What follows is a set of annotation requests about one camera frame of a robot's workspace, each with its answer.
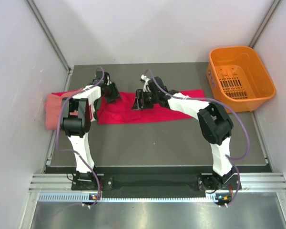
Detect dark green folded t shirt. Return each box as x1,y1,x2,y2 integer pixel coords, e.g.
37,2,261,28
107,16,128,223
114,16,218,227
92,98,102,120

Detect orange plastic basket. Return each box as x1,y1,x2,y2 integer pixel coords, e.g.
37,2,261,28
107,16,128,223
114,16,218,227
206,46,276,112

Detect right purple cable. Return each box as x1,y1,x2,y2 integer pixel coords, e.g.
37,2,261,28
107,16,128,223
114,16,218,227
145,69,251,208

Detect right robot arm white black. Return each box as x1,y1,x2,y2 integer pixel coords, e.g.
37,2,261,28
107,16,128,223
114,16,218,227
132,75,233,191

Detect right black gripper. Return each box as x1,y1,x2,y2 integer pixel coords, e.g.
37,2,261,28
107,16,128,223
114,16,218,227
131,90,159,111

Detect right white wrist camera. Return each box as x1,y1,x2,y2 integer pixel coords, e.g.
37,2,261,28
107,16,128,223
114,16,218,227
140,74,151,92

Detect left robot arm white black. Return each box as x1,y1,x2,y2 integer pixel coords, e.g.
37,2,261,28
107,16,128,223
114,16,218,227
59,70,120,190

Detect salmon pink folded t shirt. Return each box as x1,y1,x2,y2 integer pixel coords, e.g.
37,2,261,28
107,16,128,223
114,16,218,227
44,88,83,130

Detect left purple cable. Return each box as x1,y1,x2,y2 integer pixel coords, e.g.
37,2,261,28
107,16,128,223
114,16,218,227
56,66,104,208

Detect grey slotted cable duct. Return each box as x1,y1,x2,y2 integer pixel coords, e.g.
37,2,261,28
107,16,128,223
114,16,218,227
38,192,234,203

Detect crimson red t shirt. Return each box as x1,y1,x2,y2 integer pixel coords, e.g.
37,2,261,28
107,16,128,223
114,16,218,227
96,89,205,125

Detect purple cable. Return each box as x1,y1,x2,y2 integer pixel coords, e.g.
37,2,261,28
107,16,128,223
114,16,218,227
145,69,251,208
56,66,104,208

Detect aluminium frame rail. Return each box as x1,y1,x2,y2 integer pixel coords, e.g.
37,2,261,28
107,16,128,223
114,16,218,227
29,173,286,192

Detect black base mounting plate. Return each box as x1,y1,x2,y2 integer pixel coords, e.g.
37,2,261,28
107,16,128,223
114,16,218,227
71,166,241,198

